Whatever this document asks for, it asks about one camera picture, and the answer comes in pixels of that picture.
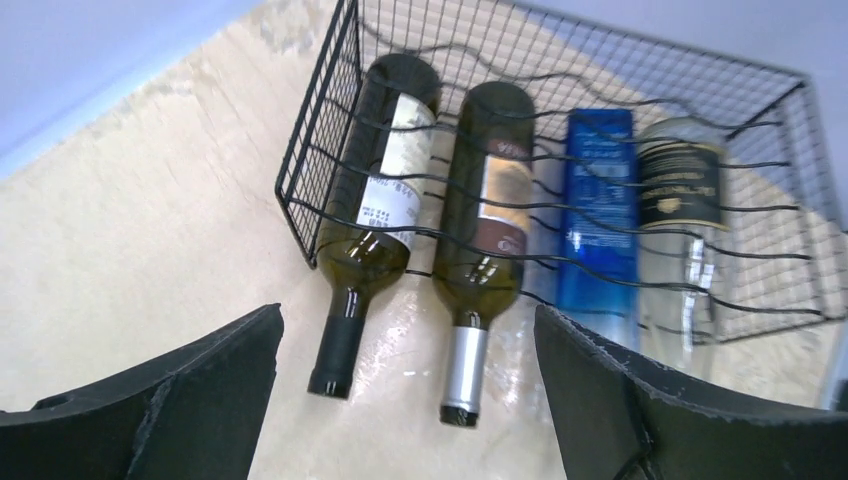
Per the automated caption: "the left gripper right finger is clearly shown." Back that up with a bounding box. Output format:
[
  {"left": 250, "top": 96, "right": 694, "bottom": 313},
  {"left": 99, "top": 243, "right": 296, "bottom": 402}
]
[{"left": 534, "top": 305, "right": 847, "bottom": 479}]

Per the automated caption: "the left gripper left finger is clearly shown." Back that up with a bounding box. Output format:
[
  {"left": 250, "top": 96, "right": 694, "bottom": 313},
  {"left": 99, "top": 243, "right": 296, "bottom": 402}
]
[{"left": 1, "top": 304, "right": 284, "bottom": 479}]

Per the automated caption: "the blue square bottle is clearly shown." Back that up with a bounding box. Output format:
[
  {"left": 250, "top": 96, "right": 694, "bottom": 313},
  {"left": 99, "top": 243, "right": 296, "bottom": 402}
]
[{"left": 556, "top": 108, "right": 640, "bottom": 350}]

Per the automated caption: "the tall dark green bottle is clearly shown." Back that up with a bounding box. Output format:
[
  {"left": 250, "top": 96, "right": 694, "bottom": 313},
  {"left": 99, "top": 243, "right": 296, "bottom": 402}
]
[{"left": 307, "top": 54, "right": 441, "bottom": 399}]

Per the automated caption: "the clear wine bottle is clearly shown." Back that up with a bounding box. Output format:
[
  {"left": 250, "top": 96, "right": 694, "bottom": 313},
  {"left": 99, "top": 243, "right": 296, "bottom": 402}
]
[{"left": 637, "top": 117, "right": 729, "bottom": 381}]

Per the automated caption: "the dark bottle with label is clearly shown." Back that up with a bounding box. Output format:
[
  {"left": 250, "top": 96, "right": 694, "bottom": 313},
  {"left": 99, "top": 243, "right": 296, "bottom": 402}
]
[{"left": 432, "top": 81, "right": 535, "bottom": 428}]

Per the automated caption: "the black wire wine rack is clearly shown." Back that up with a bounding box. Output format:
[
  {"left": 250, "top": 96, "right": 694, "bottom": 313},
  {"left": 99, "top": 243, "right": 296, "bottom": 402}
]
[{"left": 275, "top": 1, "right": 847, "bottom": 343}]

